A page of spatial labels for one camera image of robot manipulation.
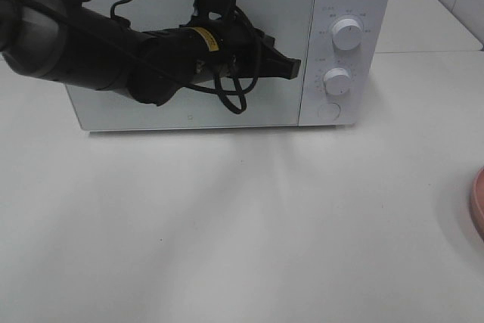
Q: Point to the upper white power knob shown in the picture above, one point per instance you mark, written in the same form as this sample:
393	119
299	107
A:
346	33

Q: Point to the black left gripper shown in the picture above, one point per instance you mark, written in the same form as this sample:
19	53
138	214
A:
238	50

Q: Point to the white microwave door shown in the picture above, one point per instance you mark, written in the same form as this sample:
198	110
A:
273	102

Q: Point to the white timer knob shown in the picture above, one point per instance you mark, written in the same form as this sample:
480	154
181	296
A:
337	81

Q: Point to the round white door button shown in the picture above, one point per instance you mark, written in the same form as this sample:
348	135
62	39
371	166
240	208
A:
329	112

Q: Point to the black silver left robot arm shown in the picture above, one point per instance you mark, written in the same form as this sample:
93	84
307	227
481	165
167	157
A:
62	41

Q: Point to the pink round plate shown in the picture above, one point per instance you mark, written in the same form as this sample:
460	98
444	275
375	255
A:
476	202

